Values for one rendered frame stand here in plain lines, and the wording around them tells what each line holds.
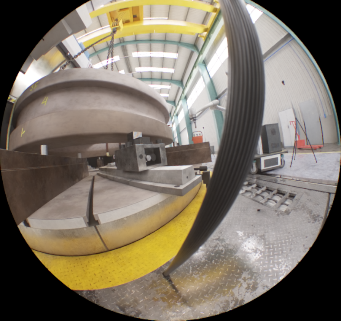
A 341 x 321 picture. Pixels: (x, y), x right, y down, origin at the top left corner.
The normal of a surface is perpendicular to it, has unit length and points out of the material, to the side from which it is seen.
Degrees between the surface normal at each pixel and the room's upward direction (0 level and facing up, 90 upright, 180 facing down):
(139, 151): 90
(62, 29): 180
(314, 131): 90
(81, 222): 90
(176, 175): 71
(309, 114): 90
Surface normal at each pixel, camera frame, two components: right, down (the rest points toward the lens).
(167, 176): -0.62, -0.26
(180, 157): -0.26, 0.01
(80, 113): 0.63, -0.10
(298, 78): -0.98, 0.13
